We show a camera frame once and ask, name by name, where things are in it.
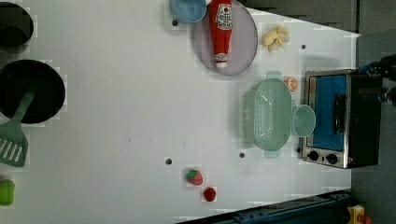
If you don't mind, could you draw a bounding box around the toy banana bunch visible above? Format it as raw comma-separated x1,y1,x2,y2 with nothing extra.
262,25,290,52

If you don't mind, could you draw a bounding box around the green toy pepper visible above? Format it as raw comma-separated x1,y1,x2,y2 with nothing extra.
0,179,15,206

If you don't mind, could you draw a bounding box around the blue bowl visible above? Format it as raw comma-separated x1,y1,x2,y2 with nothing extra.
169,0,207,23

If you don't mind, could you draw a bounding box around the green mug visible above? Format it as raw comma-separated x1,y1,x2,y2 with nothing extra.
291,102,316,137

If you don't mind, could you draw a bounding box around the blue metal frame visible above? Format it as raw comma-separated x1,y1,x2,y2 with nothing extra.
177,190,357,224

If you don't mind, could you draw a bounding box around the purple plate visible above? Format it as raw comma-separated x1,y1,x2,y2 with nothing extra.
195,0,258,76

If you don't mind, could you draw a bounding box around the toaster oven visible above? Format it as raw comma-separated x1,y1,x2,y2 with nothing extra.
302,69,382,169

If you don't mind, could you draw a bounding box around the yellow red emergency button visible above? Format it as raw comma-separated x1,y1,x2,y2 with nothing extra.
347,205,373,224

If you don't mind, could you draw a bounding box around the green plastic strainer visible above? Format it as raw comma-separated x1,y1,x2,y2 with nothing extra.
240,71,292,159

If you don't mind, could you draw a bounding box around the small red toy fruit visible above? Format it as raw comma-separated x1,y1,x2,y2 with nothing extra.
203,188,217,202

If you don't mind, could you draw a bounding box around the toy strawberry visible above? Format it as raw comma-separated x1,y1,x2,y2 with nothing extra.
185,169,204,186

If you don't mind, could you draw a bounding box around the green spatula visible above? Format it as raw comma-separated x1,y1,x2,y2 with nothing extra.
0,91,35,167

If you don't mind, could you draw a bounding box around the black pot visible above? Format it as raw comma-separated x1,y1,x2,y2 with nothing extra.
0,2,34,48

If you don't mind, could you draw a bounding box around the toy orange slice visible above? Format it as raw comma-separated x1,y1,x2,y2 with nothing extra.
284,77,298,91

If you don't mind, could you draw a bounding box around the red ketchup bottle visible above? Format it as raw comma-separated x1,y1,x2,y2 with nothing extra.
208,0,233,68

